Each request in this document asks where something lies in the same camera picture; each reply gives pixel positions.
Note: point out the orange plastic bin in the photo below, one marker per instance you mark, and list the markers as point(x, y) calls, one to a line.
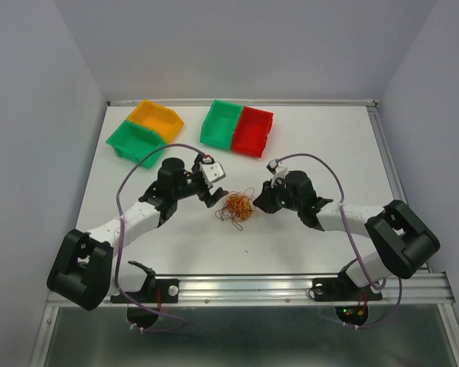
point(157, 118)

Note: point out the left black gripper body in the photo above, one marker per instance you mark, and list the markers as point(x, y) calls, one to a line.
point(195, 183)

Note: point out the green plastic bin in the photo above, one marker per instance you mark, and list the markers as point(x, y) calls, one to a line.
point(219, 125)
point(133, 142)

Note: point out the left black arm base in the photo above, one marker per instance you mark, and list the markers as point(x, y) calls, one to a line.
point(145, 306)

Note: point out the red plastic bin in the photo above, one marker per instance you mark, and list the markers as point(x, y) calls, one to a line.
point(251, 133)

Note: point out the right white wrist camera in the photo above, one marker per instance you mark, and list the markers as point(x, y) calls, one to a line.
point(278, 172)

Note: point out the right green plastic bin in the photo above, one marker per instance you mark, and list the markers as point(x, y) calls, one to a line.
point(219, 125)

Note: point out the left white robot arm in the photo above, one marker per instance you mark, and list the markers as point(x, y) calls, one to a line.
point(87, 263)

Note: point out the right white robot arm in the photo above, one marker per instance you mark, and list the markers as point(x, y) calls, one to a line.
point(402, 242)

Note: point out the aluminium front rail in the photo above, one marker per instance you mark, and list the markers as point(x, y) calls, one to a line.
point(292, 290)

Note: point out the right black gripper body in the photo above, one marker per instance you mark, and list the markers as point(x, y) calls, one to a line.
point(288, 202)

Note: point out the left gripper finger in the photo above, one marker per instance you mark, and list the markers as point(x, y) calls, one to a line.
point(210, 201)
point(219, 193)

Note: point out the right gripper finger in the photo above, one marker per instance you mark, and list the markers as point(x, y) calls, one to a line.
point(262, 201)
point(269, 189)

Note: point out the aluminium table edge frame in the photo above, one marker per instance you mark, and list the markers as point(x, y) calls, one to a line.
point(342, 146)

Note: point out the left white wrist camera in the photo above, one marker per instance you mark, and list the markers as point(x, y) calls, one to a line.
point(212, 172)

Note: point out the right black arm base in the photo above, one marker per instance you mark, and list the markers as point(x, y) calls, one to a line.
point(341, 289)

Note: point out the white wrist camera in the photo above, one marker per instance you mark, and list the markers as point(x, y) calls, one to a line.
point(278, 172)
point(212, 172)

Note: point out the left green plastic bin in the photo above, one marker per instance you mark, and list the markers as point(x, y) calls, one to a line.
point(133, 142)

